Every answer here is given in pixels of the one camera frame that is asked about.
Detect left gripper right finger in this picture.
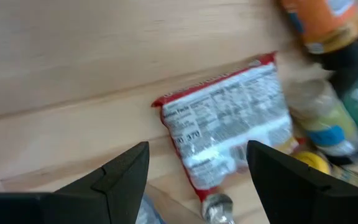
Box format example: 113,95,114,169
246,139,358,224

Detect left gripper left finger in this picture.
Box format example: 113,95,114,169
0,141,150,224

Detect black spice can yellow lid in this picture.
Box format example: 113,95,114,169
292,150,358,194

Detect blue ramen noodle packet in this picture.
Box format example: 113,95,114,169
134,193,167,224

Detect clear glass spice jar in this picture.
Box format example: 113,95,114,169
285,78,358,158

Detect red ramen noodle packet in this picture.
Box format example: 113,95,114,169
150,52,300,224

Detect orange spice bottle yellow cap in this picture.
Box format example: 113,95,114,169
277,0,358,72

